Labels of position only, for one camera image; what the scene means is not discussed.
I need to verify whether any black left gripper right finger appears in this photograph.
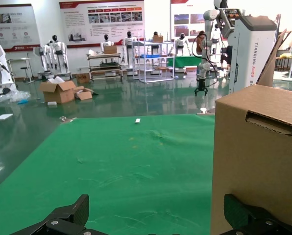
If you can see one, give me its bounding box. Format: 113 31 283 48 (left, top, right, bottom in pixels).
219 193 292 235

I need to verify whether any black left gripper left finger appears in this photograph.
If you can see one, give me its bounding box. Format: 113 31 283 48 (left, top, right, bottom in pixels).
12 194 107 235

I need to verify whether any brown cardboard box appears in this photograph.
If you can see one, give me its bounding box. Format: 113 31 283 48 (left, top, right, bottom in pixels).
211 28 292 235

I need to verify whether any small open cardboard box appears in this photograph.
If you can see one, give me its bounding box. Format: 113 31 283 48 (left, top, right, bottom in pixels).
73 86 99 101

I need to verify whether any green table cloth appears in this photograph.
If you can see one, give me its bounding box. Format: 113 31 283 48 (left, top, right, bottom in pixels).
0 114 217 235

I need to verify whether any clear plastic wrap pile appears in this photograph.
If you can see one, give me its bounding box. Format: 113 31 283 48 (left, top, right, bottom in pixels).
0 90 32 105

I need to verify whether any black stool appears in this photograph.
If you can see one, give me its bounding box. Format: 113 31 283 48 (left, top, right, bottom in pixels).
20 65 36 84

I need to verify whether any metal rack cart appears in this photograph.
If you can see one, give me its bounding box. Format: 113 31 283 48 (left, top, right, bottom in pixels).
86 45 124 82

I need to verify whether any white humanoid robot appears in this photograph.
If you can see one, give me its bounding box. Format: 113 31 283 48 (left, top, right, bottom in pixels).
49 34 70 74
39 40 52 74
100 34 115 54
121 31 139 76
174 33 193 57

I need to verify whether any large white robot tower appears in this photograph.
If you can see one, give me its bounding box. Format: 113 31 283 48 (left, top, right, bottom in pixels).
227 8 278 95

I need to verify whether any green covered table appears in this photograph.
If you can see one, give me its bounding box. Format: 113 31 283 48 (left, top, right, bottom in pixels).
167 55 202 70

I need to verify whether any white frame shelf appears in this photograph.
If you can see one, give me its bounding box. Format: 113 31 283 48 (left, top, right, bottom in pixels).
132 35 175 84

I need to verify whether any wall information board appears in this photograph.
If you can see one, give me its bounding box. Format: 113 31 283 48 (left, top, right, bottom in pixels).
170 0 206 40
0 3 41 52
59 0 146 49

